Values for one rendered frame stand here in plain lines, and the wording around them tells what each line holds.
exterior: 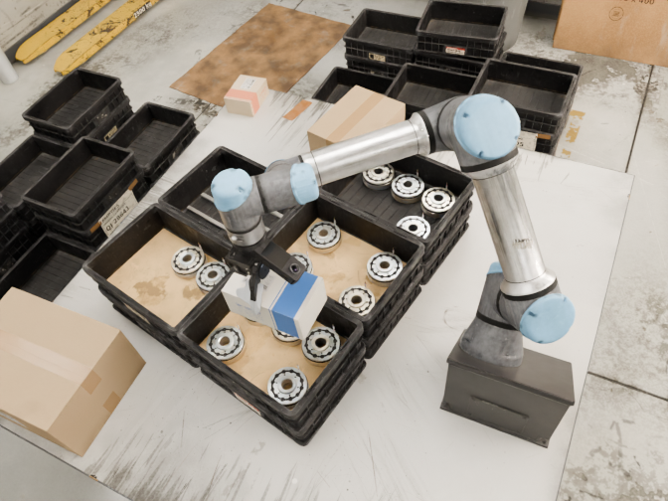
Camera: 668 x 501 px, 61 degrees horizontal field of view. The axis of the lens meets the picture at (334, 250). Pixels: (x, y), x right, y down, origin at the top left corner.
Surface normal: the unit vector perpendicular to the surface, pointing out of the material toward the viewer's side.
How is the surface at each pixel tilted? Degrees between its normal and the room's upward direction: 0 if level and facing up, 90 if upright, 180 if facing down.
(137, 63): 0
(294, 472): 0
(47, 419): 0
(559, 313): 61
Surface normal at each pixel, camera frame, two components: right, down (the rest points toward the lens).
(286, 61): -0.09, -0.60
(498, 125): 0.11, 0.13
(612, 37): -0.44, 0.52
